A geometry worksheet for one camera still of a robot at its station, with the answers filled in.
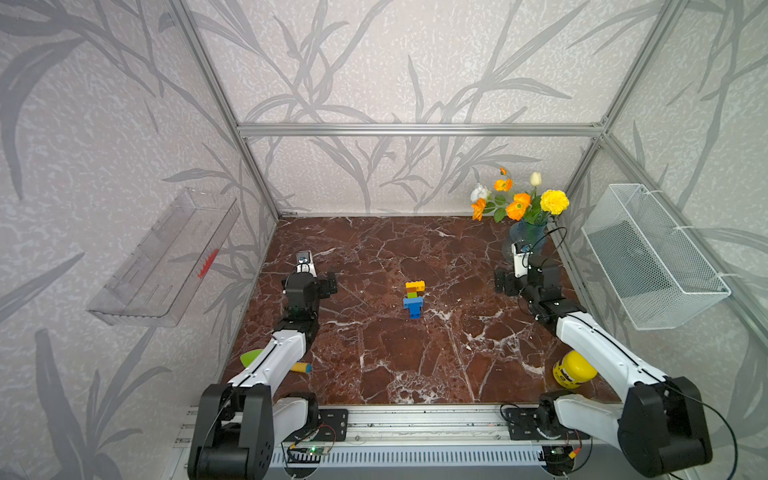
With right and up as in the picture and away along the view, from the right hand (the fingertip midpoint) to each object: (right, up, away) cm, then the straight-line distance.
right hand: (511, 266), depth 87 cm
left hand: (-58, -1, -1) cm, 58 cm away
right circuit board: (+5, -44, -18) cm, 48 cm away
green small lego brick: (-29, -10, +9) cm, 32 cm away
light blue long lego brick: (-30, -12, +8) cm, 33 cm away
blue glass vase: (+10, +9, +11) cm, 18 cm away
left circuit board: (-55, -45, -15) cm, 72 cm away
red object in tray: (-76, +2, -20) cm, 79 cm away
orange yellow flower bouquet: (+7, +17, +1) cm, 19 cm away
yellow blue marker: (-60, -27, -6) cm, 66 cm away
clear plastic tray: (-88, +2, -18) cm, 90 cm away
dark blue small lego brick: (-28, -14, +5) cm, 32 cm away
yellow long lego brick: (-27, -7, +12) cm, 30 cm away
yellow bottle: (+10, -24, -15) cm, 30 cm away
